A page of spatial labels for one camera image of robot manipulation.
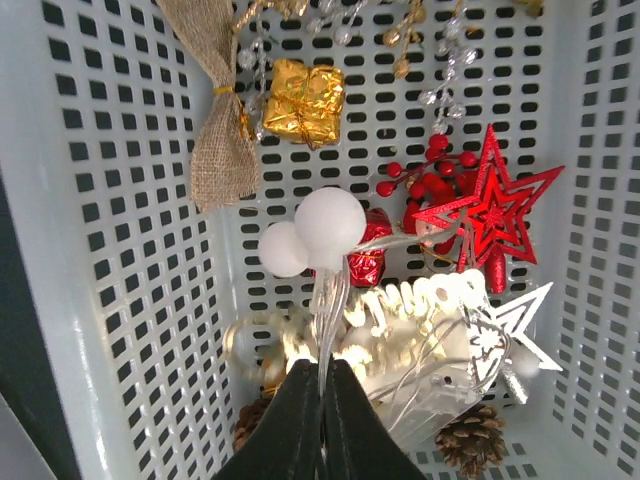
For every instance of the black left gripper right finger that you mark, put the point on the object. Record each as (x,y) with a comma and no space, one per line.
(357,443)

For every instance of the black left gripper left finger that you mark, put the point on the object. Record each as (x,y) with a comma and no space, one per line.
(286,442)

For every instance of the clear battery box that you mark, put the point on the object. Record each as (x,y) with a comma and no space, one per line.
(413,407)

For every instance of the white ball string lights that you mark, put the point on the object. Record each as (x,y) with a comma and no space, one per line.
(327,227)

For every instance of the gold merry christmas sign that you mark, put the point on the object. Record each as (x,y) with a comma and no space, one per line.
(431,321)

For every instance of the brown pine cone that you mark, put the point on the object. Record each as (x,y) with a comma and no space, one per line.
(473,440)
(249,417)

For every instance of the silver star ornament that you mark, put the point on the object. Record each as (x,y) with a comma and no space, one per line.
(500,347)

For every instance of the red gift box ornament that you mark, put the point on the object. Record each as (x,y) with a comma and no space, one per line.
(367,267)

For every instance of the red star ornament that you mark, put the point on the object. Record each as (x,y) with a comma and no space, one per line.
(491,219)

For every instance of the burlap bow ornament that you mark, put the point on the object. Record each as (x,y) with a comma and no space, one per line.
(224,166)

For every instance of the red berry sprig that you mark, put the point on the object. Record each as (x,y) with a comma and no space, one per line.
(438,162)

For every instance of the gold gift box ornament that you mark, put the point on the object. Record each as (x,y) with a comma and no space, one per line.
(305,103)

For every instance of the silver bead sprig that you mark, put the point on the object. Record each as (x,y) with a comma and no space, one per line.
(450,47)

